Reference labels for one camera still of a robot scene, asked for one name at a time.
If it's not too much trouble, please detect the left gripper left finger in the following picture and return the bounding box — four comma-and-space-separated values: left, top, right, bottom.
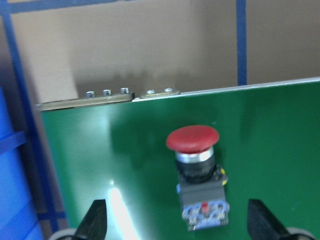
74, 199, 108, 240

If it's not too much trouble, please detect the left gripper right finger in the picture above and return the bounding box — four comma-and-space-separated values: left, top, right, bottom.
247, 199, 290, 240

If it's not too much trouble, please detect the red push button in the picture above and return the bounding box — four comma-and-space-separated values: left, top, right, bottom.
166, 125, 230, 231

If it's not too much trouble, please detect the green conveyor belt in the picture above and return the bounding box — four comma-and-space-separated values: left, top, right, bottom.
41, 78, 320, 240

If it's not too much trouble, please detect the far blue storage bin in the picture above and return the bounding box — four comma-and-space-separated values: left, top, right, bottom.
0, 91, 44, 240

